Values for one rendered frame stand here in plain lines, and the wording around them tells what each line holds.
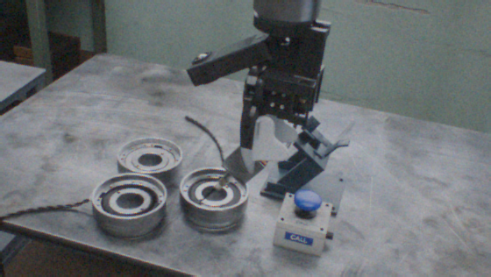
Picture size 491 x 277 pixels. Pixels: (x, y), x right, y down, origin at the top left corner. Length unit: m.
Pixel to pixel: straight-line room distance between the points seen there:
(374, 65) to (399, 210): 1.53
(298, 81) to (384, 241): 0.32
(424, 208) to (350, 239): 0.17
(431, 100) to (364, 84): 0.30
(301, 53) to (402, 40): 1.74
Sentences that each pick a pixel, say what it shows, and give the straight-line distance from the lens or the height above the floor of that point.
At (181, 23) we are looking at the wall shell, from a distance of 2.49.
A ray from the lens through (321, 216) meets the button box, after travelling 0.74.
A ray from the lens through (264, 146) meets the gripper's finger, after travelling 0.63.
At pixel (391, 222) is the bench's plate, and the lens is 0.84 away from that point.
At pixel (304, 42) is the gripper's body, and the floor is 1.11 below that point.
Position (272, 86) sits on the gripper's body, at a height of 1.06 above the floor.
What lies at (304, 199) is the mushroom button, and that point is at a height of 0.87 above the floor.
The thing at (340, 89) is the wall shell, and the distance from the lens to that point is 2.40.
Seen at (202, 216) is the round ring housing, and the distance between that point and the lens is 0.74.
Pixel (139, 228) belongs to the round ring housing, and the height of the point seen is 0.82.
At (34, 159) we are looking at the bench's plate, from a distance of 0.92.
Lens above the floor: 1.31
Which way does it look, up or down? 30 degrees down
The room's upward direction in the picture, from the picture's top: 7 degrees clockwise
